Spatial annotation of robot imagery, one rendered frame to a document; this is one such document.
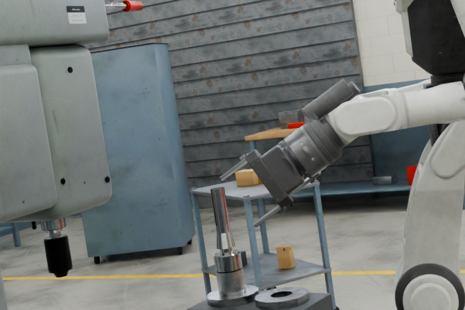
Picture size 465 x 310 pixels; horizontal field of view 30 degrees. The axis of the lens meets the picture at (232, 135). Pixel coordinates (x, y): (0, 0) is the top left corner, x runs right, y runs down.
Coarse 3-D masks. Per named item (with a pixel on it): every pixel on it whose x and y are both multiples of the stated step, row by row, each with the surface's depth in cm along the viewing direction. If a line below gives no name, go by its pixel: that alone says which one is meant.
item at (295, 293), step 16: (256, 288) 149; (288, 288) 146; (304, 288) 144; (208, 304) 148; (224, 304) 144; (240, 304) 144; (256, 304) 142; (272, 304) 139; (288, 304) 138; (304, 304) 139; (320, 304) 141
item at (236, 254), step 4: (232, 252) 148; (236, 252) 147; (240, 252) 148; (216, 256) 147; (220, 256) 146; (224, 256) 146; (228, 256) 146; (232, 256) 146; (236, 256) 146; (240, 256) 147; (216, 260) 147; (220, 260) 146; (224, 260) 146; (228, 260) 146
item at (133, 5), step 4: (108, 4) 174; (112, 4) 176; (116, 4) 177; (120, 4) 178; (124, 4) 179; (128, 4) 180; (132, 4) 181; (136, 4) 182; (140, 4) 184; (108, 8) 175; (112, 8) 176; (116, 8) 177; (120, 8) 178; (124, 8) 180; (128, 8) 180; (132, 8) 181; (136, 8) 182; (140, 8) 184
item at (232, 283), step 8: (216, 264) 147; (224, 264) 146; (232, 264) 146; (240, 264) 147; (216, 272) 148; (224, 272) 146; (232, 272) 146; (240, 272) 147; (224, 280) 146; (232, 280) 146; (240, 280) 147; (224, 288) 146; (232, 288) 146; (240, 288) 147
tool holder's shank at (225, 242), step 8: (216, 192) 146; (224, 192) 147; (216, 200) 146; (224, 200) 147; (216, 208) 147; (224, 208) 147; (216, 216) 147; (224, 216) 147; (216, 224) 147; (224, 224) 147; (224, 232) 147; (224, 240) 147; (232, 240) 147; (224, 248) 146; (232, 248) 148
